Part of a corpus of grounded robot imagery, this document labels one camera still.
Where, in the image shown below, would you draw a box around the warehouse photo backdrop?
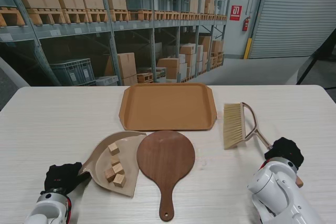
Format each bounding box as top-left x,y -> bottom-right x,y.
0,0 -> 336,87

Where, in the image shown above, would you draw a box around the red black left arm cable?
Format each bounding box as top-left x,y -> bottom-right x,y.
64,195 -> 75,223

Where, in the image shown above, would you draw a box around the black tripod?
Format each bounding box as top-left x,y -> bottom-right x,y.
296,28 -> 336,90

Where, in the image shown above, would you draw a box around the dark round wooden cutting board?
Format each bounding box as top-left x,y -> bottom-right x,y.
136,130 -> 196,222

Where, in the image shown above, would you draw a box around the beige plastic dustpan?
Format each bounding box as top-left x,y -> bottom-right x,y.
78,131 -> 147,198

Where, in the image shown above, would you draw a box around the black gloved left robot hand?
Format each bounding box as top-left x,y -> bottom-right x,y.
43,162 -> 91,196

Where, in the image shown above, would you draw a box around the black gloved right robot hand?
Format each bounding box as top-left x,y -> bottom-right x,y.
264,136 -> 305,171

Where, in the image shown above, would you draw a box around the orange-brown plastic tray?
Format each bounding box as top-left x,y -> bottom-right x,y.
118,83 -> 218,132

